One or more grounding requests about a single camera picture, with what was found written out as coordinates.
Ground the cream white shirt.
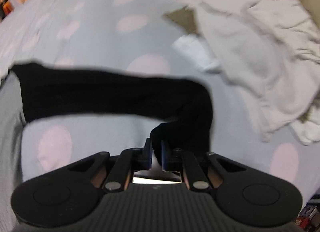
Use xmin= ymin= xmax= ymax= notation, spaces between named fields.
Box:
xmin=182 ymin=0 xmax=320 ymax=142

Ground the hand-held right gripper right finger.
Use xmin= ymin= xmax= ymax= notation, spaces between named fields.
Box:
xmin=161 ymin=139 xmax=250 ymax=193

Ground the bookshelf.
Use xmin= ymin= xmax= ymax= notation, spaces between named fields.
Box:
xmin=0 ymin=0 xmax=14 ymax=21

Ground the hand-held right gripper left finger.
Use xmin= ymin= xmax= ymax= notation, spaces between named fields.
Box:
xmin=67 ymin=138 xmax=153 ymax=193

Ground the white garment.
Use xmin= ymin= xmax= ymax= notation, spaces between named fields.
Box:
xmin=172 ymin=35 xmax=222 ymax=73
xmin=291 ymin=116 xmax=320 ymax=145

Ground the bed with polka-dot sheet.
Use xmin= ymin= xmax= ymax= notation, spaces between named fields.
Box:
xmin=0 ymin=0 xmax=320 ymax=232

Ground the olive garment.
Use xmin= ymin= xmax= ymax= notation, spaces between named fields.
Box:
xmin=162 ymin=7 xmax=199 ymax=35

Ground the black and grey shirt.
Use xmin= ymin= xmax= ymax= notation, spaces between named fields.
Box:
xmin=0 ymin=63 xmax=214 ymax=232

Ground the row of books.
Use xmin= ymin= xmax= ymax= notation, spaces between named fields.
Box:
xmin=294 ymin=202 xmax=320 ymax=232

